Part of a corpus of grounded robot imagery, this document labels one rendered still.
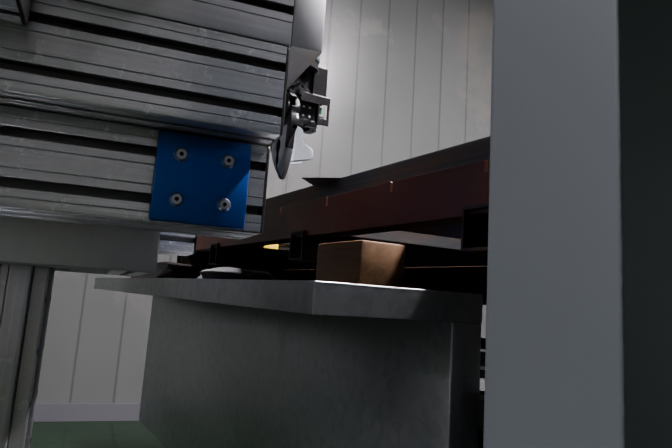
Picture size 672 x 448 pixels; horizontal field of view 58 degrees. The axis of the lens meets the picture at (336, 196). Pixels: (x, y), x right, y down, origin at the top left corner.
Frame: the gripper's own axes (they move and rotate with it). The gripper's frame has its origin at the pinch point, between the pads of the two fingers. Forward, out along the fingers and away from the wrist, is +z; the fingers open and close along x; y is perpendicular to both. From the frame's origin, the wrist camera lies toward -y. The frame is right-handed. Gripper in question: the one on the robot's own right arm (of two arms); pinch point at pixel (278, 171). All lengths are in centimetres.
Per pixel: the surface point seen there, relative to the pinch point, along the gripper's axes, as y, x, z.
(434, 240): 62, 34, 4
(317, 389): 0.7, -18.0, 33.4
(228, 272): -4.2, 8.6, 17.7
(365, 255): -5.7, -38.6, 16.1
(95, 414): 14, 231, 85
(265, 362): 0.7, 0.4, 32.0
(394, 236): 49, 34, 4
